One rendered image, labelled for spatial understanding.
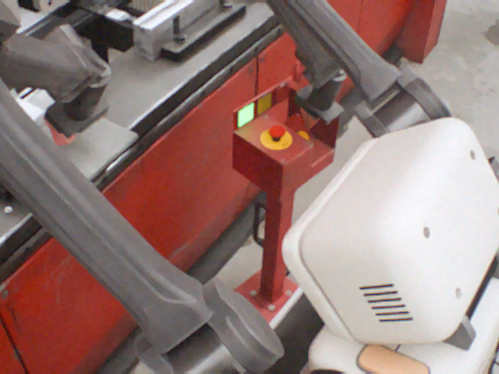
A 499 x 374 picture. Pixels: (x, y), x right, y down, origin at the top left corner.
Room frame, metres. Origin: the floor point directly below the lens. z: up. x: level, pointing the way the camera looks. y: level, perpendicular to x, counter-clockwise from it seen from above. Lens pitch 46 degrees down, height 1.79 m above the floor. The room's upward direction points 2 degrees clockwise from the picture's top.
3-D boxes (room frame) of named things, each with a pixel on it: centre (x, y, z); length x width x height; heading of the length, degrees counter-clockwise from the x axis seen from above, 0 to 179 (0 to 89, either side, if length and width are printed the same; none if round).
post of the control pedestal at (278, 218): (1.20, -0.09, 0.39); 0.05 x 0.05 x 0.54; 47
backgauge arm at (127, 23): (1.69, 0.49, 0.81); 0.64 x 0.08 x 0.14; 58
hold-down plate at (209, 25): (1.46, 0.11, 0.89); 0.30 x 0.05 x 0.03; 148
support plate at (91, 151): (0.90, 0.35, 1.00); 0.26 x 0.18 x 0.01; 58
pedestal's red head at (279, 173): (1.20, -0.09, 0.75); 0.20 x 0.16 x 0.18; 137
